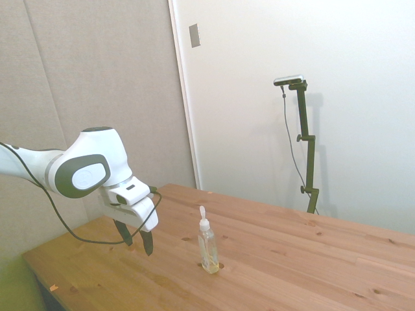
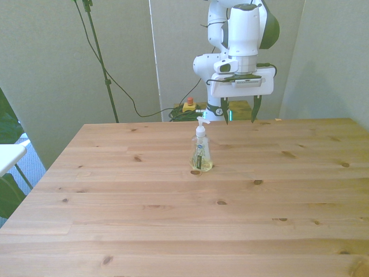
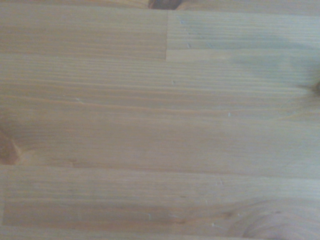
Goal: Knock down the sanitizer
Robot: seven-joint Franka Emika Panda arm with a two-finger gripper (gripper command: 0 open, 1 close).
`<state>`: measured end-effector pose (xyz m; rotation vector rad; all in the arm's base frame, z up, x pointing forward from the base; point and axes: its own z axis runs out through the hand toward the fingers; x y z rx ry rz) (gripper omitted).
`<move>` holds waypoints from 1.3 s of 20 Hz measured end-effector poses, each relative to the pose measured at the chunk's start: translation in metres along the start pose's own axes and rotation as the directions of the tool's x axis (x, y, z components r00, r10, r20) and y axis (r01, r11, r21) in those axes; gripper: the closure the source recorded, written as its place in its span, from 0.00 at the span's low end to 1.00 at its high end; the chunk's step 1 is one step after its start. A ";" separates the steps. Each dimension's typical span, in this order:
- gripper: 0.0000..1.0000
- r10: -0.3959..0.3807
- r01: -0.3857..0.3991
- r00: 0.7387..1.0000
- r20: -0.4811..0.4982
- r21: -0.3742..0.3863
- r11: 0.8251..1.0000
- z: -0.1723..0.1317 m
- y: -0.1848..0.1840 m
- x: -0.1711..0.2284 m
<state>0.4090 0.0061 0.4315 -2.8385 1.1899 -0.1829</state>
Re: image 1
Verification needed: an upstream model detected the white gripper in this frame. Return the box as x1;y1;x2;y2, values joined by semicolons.
97;187;160;257

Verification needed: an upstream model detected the clear sanitizer pump bottle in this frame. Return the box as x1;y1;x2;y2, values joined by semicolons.
197;205;220;275

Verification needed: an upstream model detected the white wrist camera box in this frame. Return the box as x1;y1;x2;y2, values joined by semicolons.
108;178;152;206

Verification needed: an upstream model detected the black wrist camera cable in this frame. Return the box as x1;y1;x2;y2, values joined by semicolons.
0;141;163;244

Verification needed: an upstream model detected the white door frame trim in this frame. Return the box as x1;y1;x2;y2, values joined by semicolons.
167;0;202;190

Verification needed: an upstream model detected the dark green camera stand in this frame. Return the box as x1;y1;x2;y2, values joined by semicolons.
288;80;320;214

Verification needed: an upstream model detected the grey wall switch plate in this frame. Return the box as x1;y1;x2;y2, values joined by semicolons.
189;23;201;49

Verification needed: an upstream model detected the grey exterior stereo camera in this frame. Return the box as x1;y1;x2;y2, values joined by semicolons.
273;74;305;87

